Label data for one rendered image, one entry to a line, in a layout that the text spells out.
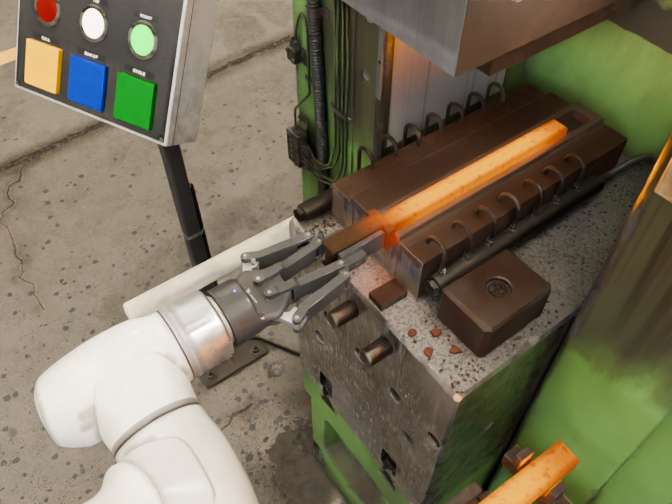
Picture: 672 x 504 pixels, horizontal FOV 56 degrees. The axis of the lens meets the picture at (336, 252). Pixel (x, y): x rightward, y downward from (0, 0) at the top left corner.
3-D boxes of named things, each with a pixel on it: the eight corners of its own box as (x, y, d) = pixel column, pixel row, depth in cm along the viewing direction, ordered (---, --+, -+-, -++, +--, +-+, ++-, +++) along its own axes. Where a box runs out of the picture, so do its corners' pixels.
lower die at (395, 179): (417, 299, 86) (423, 260, 80) (331, 214, 97) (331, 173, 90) (611, 175, 102) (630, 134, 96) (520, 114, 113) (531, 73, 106)
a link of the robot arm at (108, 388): (158, 328, 78) (212, 415, 74) (36, 395, 73) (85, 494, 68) (146, 289, 69) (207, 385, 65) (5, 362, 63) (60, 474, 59)
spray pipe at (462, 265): (435, 302, 83) (437, 289, 81) (421, 288, 84) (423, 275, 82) (602, 194, 96) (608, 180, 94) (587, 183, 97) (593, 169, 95)
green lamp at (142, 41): (143, 62, 96) (136, 37, 93) (130, 49, 99) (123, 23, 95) (161, 56, 97) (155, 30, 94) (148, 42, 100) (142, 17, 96)
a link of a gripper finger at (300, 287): (261, 288, 75) (266, 297, 74) (343, 253, 78) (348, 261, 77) (264, 308, 78) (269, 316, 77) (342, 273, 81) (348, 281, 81)
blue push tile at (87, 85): (100, 112, 103) (104, 66, 100) (66, 99, 105) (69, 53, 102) (108, 111, 104) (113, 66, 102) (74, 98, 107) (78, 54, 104)
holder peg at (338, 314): (336, 333, 90) (336, 322, 87) (325, 320, 91) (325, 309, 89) (359, 319, 91) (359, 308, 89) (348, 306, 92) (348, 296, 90)
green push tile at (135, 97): (147, 131, 100) (154, 84, 97) (111, 117, 102) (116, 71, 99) (155, 129, 101) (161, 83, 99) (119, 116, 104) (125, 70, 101)
